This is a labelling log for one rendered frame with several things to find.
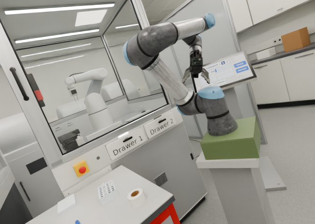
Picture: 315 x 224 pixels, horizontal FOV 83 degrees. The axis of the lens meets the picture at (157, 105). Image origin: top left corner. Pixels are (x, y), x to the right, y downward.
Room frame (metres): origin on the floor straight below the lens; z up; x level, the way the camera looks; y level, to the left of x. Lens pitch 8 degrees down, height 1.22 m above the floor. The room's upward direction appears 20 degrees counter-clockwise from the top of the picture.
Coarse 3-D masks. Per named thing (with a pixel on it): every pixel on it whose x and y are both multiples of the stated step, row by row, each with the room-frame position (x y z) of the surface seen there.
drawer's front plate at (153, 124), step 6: (168, 114) 1.43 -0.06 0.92; (156, 120) 1.37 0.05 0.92; (168, 120) 1.42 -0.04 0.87; (174, 120) 1.45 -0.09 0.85; (144, 126) 1.31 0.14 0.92; (150, 126) 1.33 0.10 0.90; (156, 126) 1.36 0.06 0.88; (162, 126) 1.38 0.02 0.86; (168, 126) 1.41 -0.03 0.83; (156, 132) 1.35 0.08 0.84
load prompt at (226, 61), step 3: (225, 60) 1.65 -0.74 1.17; (228, 60) 1.63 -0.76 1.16; (216, 63) 1.68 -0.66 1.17; (219, 63) 1.66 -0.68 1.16; (222, 63) 1.65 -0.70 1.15; (225, 63) 1.63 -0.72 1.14; (207, 66) 1.71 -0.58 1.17; (210, 66) 1.69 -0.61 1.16; (213, 66) 1.68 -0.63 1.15; (216, 66) 1.66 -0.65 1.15; (219, 66) 1.65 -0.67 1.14; (207, 69) 1.69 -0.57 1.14; (201, 72) 1.71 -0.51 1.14
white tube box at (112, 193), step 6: (102, 186) 0.88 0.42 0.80; (108, 186) 0.86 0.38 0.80; (114, 186) 0.83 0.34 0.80; (102, 192) 0.82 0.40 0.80; (108, 192) 0.80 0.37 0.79; (114, 192) 0.79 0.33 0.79; (102, 198) 0.77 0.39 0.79; (108, 198) 0.78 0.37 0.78; (114, 198) 0.79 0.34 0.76; (102, 204) 0.77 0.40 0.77
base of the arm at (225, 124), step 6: (222, 114) 0.83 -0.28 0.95; (228, 114) 0.84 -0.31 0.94; (210, 120) 0.86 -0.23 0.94; (216, 120) 0.84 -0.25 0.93; (222, 120) 0.83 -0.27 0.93; (228, 120) 0.83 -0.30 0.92; (234, 120) 0.85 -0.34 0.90; (210, 126) 0.86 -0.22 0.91; (216, 126) 0.84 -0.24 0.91; (222, 126) 0.82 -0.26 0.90; (228, 126) 0.83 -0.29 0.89; (234, 126) 0.82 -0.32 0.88; (210, 132) 0.86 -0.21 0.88; (216, 132) 0.83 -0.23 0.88; (222, 132) 0.82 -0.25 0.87; (228, 132) 0.81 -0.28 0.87
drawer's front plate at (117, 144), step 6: (132, 132) 1.25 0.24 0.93; (138, 132) 1.27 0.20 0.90; (120, 138) 1.20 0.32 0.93; (132, 138) 1.24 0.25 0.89; (138, 138) 1.26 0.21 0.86; (144, 138) 1.29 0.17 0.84; (108, 144) 1.15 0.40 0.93; (114, 144) 1.17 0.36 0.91; (120, 144) 1.19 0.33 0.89; (126, 144) 1.21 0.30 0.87; (132, 144) 1.23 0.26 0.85; (138, 144) 1.25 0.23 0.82; (108, 150) 1.14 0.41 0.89; (114, 150) 1.16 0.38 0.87; (120, 150) 1.18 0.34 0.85; (126, 150) 1.20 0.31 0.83; (114, 156) 1.15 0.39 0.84
